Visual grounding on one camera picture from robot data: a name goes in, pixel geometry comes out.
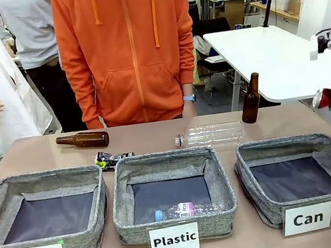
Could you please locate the person in grey shirt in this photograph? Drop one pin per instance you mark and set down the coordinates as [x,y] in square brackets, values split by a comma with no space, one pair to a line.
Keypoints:
[32,34]

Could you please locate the grey fabric basket labelled Bottle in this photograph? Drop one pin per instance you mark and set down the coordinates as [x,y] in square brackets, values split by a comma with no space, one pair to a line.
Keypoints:
[1,214]

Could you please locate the blue-capped clear plastic bottle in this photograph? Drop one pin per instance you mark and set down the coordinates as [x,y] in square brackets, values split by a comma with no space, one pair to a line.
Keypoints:
[184,210]

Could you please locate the grey fabric basket labelled Plastic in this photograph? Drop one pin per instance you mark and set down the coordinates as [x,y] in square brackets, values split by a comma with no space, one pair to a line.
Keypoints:
[123,199]

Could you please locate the white Plastic label card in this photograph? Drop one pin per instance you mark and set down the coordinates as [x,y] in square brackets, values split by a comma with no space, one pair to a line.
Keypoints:
[174,239]

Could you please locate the brown glass beer bottle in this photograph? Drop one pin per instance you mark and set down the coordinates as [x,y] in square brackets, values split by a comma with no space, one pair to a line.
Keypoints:
[250,105]
[88,139]

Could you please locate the white table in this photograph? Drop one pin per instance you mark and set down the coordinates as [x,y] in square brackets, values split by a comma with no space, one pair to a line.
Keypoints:
[268,58]

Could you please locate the light blue wristwatch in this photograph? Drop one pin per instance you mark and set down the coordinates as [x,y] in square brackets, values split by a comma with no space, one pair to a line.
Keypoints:
[189,98]

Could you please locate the white Can label card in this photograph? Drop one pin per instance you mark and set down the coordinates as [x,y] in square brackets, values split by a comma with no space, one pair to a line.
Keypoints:
[308,218]

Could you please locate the person in orange hoodie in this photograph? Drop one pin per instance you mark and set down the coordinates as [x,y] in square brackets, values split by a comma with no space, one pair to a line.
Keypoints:
[129,51]

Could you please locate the person's left hand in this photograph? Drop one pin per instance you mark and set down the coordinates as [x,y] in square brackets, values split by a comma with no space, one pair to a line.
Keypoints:
[189,109]

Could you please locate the wooden workbench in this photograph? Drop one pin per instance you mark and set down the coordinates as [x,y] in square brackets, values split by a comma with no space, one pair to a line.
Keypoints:
[276,12]

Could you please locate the crushed black drink can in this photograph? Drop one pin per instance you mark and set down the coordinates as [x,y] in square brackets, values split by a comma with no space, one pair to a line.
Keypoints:
[111,159]

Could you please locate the clear plastic bottle without label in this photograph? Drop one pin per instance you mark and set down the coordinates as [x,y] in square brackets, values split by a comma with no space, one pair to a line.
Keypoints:
[213,134]

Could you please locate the black office chair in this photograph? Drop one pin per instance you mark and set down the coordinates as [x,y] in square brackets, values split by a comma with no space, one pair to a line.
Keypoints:
[210,30]

